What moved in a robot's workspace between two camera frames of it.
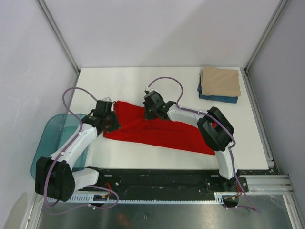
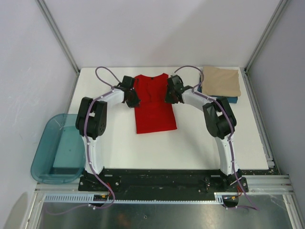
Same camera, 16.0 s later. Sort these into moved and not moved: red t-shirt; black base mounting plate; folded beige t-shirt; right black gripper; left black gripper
Moved: red t-shirt; left black gripper; right black gripper
Not moved: folded beige t-shirt; black base mounting plate
